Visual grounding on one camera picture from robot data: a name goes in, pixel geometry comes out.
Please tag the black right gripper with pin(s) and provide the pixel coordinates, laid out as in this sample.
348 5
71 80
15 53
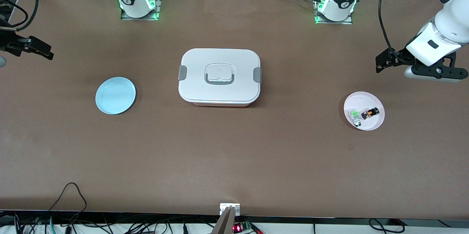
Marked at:
11 42

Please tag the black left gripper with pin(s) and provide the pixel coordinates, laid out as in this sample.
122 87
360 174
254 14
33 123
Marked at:
398 57

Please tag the orange and black switch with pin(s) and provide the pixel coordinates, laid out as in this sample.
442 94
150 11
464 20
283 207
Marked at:
370 113

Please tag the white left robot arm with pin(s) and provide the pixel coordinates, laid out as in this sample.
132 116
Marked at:
452 25

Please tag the white lidded lunch box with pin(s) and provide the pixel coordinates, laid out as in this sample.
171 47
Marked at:
220 91

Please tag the pink plate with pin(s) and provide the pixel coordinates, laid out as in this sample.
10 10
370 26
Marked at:
372 98

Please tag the light blue plate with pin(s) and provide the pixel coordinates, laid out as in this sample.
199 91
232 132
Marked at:
115 95

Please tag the circuit board with red display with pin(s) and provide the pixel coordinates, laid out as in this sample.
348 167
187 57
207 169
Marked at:
242 226

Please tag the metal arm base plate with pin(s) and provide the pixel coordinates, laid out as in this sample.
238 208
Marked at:
333 22
139 18

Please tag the green and clear switch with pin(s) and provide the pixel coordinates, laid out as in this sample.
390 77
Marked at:
354 115

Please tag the small white bracket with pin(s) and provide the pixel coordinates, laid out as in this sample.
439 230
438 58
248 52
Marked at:
229 207

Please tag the grey camera mount beam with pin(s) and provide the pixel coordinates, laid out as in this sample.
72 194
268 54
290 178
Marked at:
224 223

